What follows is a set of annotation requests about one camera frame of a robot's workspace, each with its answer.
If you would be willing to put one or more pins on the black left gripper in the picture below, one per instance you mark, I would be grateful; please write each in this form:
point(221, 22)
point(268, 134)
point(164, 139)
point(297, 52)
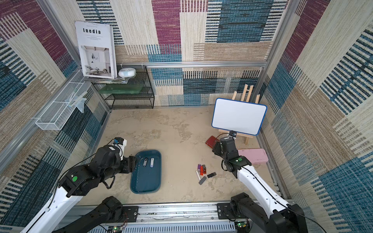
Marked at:
point(129, 163)

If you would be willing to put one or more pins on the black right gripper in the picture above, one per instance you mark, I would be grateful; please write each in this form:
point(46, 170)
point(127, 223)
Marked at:
point(217, 146)

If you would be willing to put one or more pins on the black silver swivel flash drive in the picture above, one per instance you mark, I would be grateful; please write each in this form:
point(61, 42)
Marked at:
point(145, 162)

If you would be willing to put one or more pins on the dark grey flash drive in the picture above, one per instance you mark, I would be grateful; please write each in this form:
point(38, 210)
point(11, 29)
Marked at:
point(203, 179)

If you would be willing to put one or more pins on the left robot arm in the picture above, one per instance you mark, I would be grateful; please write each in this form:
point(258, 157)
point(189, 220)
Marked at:
point(77, 183)

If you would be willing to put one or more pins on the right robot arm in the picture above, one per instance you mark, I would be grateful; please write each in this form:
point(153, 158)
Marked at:
point(256, 195)

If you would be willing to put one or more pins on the teal plastic storage tray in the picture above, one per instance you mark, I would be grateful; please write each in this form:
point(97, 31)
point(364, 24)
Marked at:
point(146, 180)

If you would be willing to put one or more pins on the red leather wallet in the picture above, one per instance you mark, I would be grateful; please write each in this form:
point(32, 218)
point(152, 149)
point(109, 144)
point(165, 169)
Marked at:
point(211, 141)

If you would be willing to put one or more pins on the pink pencil case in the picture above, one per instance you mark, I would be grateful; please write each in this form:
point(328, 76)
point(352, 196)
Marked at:
point(255, 156)

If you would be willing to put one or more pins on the blue-framed whiteboard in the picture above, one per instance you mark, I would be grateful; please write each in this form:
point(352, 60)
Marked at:
point(241, 117)

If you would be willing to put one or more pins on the wooden easel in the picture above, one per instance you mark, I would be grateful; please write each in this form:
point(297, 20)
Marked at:
point(245, 97)

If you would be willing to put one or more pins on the white round device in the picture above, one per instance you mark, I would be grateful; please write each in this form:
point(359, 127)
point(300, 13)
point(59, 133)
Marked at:
point(127, 73)

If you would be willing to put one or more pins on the Inedia magazine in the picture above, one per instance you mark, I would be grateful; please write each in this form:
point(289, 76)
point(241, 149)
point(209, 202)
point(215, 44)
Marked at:
point(96, 49)

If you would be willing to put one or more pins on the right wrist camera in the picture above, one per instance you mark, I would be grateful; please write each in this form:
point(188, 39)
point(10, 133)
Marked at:
point(233, 134)

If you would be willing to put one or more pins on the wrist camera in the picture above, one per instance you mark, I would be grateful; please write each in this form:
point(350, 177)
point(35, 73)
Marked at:
point(121, 144)
point(233, 134)

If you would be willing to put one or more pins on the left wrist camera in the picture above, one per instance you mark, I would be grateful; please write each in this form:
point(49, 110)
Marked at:
point(121, 144)

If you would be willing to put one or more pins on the black wire shelf rack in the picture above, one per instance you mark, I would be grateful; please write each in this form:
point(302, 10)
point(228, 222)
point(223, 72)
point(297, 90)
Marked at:
point(131, 93)

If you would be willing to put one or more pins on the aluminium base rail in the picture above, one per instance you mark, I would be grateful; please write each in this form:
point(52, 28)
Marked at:
point(179, 211)

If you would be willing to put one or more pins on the white wire basket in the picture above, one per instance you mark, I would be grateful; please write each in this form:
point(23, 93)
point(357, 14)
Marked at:
point(59, 111)

